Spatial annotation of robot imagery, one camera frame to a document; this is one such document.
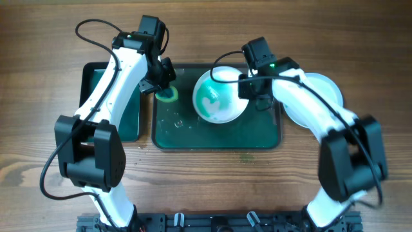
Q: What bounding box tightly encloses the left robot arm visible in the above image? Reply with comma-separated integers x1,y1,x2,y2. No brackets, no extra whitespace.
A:
50,15,177,231

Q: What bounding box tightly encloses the small black water tray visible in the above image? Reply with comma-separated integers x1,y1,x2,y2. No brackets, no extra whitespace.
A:
79,62,141,142

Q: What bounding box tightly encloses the pale blue plate bottom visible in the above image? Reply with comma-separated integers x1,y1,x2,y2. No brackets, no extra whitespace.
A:
283,73,337,128

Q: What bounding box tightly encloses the white plate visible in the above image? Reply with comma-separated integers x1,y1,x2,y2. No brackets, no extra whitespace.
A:
324,77,344,107
192,70,249,124

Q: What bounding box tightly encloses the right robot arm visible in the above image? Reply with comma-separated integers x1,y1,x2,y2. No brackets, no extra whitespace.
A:
238,37,388,231

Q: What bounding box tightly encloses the large dark green tray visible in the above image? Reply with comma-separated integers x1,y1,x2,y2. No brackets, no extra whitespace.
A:
151,63,283,151

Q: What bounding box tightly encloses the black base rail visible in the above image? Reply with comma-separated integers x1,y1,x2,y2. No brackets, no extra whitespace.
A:
76,211,363,232

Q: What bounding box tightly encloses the green yellow sponge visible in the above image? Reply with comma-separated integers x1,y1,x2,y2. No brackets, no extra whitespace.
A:
154,85,178,103

